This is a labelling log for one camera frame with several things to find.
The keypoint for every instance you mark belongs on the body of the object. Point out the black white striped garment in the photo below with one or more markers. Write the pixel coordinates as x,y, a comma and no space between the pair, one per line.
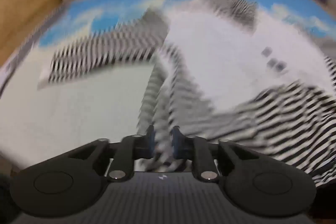
236,61

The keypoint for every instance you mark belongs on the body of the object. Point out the wooden bed frame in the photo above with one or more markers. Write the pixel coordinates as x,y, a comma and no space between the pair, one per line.
23,8

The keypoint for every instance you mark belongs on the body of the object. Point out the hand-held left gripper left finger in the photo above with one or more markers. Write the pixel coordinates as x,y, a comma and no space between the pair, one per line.
150,141

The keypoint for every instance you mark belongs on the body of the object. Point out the blue white printed blanket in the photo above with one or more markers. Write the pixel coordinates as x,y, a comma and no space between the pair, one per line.
78,108

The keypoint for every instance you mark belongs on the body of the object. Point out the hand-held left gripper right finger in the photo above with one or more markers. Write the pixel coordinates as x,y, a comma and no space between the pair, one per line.
176,144

